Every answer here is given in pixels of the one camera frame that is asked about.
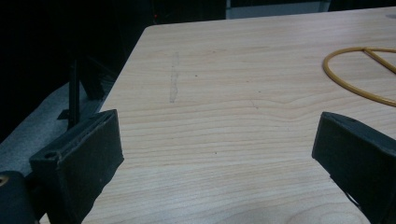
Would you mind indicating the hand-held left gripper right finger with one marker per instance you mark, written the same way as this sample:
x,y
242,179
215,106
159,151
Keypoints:
x,y
361,155

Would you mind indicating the yellow rubber band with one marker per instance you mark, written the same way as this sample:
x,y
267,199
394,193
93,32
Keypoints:
x,y
337,81

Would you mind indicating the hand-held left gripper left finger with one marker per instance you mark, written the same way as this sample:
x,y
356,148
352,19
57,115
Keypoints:
x,y
81,161

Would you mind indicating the black metal stand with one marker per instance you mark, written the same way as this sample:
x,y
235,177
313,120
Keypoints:
x,y
74,93

